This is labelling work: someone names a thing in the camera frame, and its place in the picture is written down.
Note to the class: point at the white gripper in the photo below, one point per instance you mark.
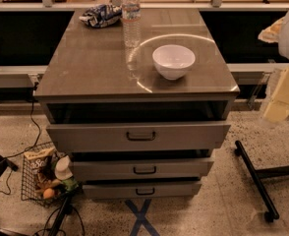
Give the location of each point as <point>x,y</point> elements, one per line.
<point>278,109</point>

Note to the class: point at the clear plastic water bottle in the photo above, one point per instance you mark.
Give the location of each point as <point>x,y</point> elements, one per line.
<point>131,18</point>

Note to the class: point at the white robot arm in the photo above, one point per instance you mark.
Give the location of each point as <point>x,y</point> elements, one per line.
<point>278,33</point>

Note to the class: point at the black wheeled stand base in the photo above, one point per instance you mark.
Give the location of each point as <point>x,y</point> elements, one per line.
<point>257,175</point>

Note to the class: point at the top grey drawer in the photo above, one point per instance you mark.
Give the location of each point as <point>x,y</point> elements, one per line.
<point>138,136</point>

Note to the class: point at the grey drawer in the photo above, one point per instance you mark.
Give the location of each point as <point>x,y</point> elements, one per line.
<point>142,190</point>
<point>138,136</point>
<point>141,169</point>

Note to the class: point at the white bowl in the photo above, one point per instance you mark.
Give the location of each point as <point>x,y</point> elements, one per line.
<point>173,61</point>

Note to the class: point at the bottom grey drawer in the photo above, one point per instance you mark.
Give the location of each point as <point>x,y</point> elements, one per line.
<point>142,190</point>

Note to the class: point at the middle grey drawer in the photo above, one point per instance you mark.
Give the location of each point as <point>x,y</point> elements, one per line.
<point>141,169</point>

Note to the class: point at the grey drawer cabinet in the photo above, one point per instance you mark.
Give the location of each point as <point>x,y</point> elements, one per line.
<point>94,79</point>

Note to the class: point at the blue white chip bag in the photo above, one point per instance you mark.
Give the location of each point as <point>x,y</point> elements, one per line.
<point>101,16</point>

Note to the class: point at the white cup in basket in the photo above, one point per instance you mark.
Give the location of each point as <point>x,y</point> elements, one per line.
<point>62,170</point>

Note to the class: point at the black tripod leg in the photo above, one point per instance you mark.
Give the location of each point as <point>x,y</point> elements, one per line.
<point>61,212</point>

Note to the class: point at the tan snack bag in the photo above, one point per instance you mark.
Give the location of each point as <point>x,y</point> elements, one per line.
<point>40,164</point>

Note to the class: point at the orange fruit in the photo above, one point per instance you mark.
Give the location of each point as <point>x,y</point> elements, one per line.
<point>49,193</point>

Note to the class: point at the black wire basket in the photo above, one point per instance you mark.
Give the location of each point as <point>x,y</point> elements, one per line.
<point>30,191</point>

